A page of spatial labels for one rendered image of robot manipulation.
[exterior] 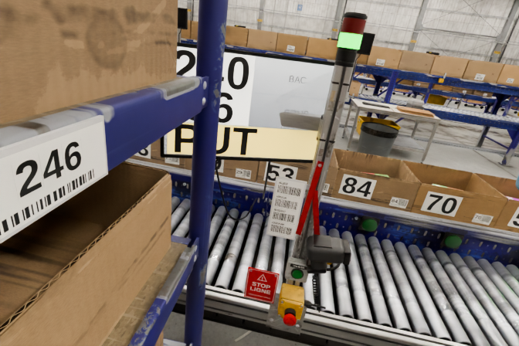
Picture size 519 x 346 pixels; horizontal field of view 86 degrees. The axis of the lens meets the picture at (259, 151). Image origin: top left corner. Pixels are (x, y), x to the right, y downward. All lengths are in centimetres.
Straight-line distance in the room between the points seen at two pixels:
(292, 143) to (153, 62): 64
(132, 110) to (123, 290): 18
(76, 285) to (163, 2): 21
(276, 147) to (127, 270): 61
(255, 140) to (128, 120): 65
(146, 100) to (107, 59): 3
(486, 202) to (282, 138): 115
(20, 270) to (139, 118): 23
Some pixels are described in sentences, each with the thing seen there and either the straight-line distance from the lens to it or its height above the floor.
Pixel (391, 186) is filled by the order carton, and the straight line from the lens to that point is 151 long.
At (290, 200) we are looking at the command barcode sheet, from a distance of 80.
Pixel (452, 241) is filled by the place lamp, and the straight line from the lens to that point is 166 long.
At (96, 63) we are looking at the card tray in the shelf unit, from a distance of 19.
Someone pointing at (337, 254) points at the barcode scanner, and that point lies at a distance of 83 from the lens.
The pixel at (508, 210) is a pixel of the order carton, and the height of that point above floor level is 99.
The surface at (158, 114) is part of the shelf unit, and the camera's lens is 20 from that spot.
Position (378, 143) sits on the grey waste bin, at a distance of 417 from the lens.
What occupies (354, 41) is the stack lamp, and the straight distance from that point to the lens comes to 69.
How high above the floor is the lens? 158
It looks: 22 degrees down
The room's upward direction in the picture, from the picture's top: 8 degrees clockwise
